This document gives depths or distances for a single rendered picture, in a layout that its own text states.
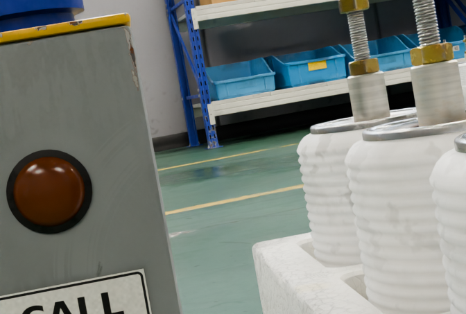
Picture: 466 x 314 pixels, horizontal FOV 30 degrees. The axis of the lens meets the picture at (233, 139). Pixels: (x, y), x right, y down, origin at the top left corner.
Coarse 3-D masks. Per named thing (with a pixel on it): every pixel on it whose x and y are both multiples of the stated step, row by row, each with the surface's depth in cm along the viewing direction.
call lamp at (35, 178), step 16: (48, 160) 28; (64, 160) 28; (32, 176) 27; (48, 176) 27; (64, 176) 28; (80, 176) 28; (16, 192) 27; (32, 192) 27; (48, 192) 27; (64, 192) 27; (80, 192) 28; (32, 208) 27; (48, 208) 27; (64, 208) 28; (48, 224) 28
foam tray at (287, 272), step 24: (288, 240) 58; (312, 240) 57; (264, 264) 54; (288, 264) 50; (312, 264) 49; (360, 264) 47; (264, 288) 56; (288, 288) 46; (312, 288) 43; (336, 288) 43; (360, 288) 46; (264, 312) 58; (288, 312) 47; (312, 312) 40; (336, 312) 38; (360, 312) 38
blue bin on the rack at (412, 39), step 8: (440, 32) 566; (448, 32) 557; (456, 32) 547; (464, 32) 540; (408, 40) 532; (416, 40) 568; (440, 40) 568; (448, 40) 558; (456, 40) 548; (456, 48) 523; (464, 48) 525; (456, 56) 524; (464, 56) 526
